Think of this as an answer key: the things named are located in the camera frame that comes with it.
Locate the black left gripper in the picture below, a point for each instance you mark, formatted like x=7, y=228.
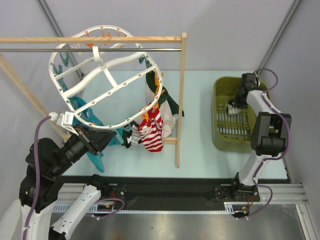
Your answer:
x=96, y=140

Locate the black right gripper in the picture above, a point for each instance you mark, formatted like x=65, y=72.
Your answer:
x=240, y=100

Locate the white pinstriped black-toe sock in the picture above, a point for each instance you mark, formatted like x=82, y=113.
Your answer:
x=134, y=139
x=231, y=109

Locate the teal clothes peg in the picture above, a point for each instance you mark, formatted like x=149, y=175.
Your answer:
x=127, y=131
x=65, y=58

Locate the orange clothes peg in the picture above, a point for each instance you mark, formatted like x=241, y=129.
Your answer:
x=159, y=85
x=104, y=35
x=146, y=115

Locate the red white santa sock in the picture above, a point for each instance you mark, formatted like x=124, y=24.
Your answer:
x=151, y=139

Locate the red white striped sock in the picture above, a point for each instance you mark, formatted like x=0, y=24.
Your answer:
x=159, y=123

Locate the green and white garment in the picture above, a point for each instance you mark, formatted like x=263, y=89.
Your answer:
x=167, y=105

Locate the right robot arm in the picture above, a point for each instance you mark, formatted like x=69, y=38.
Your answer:
x=270, y=137

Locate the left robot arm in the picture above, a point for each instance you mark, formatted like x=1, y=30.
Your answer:
x=38, y=192

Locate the olive green plastic basket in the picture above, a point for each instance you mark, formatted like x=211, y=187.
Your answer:
x=231, y=133

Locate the metal hanging rod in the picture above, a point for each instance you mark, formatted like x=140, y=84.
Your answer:
x=85, y=50

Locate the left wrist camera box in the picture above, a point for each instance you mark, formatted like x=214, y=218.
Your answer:
x=64, y=120

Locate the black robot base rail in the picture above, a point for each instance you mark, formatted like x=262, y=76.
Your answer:
x=178, y=194

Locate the wooden clothes rack frame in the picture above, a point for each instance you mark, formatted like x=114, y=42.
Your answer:
x=103, y=67

